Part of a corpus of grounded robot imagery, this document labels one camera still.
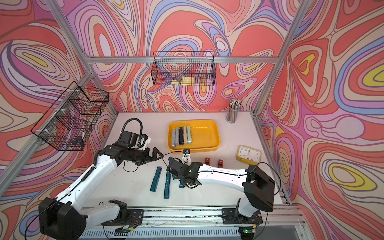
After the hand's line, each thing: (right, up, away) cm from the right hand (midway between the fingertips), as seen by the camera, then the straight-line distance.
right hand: (184, 173), depth 81 cm
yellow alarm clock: (+40, +7, +13) cm, 43 cm away
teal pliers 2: (-10, -8, -1) cm, 13 cm away
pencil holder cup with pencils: (+33, +40, +20) cm, 56 cm away
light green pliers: (+2, +20, +21) cm, 29 cm away
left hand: (-13, +9, -4) cm, 16 cm away
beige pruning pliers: (-1, +20, +21) cm, 29 cm away
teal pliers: (-16, -1, +6) cm, 17 cm away
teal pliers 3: (-10, +4, +13) cm, 16 cm away
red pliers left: (+13, +4, +10) cm, 17 cm away
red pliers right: (+22, +3, +10) cm, 24 cm away
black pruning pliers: (-4, +19, +21) cm, 29 cm away
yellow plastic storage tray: (+4, +20, +22) cm, 30 cm away
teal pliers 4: (-2, -7, +1) cm, 7 cm away
